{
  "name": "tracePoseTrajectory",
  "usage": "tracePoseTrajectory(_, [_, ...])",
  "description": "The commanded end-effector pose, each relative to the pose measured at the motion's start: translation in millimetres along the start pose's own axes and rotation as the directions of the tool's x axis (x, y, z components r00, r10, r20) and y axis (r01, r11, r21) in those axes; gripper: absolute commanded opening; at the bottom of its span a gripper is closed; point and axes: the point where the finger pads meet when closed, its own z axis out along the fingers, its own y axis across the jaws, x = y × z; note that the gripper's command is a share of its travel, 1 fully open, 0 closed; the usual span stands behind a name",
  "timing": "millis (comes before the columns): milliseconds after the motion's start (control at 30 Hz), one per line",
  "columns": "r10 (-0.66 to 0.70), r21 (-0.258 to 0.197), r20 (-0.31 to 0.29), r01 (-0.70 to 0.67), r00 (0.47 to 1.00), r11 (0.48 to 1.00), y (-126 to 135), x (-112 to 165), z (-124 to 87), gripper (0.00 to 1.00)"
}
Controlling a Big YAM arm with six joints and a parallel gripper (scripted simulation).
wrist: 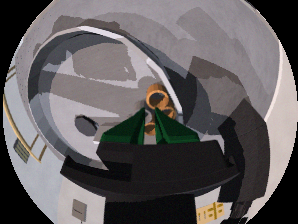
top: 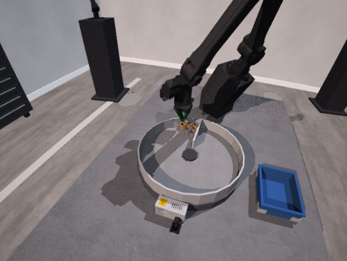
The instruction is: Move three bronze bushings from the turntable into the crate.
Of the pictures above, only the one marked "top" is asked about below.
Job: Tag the blue open crate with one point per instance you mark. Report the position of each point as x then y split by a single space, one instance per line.
278 188

